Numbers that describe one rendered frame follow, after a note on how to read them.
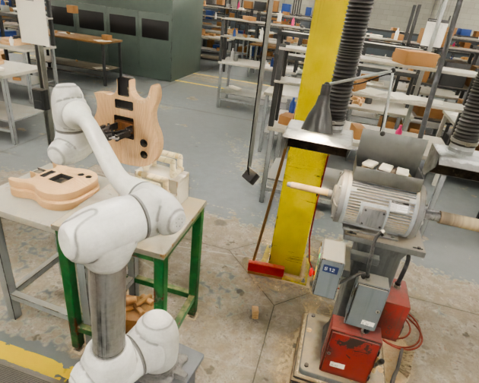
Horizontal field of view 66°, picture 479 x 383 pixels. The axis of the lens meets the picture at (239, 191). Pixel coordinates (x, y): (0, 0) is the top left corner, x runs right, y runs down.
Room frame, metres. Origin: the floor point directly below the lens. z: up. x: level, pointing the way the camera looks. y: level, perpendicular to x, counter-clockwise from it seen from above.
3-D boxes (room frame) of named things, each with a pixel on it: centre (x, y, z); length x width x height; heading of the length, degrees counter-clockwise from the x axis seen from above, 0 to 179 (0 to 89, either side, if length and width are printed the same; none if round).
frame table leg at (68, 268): (1.54, 0.88, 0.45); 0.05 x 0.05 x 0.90; 77
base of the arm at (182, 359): (0.97, 0.22, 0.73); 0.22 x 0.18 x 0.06; 70
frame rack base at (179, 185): (1.91, 0.45, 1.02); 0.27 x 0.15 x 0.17; 75
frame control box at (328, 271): (1.32, -0.50, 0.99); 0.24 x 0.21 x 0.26; 77
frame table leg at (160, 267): (1.42, 0.34, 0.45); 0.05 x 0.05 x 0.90; 77
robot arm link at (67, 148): (1.26, 0.65, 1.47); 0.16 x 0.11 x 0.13; 164
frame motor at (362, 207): (1.54, -0.64, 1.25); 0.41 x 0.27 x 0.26; 77
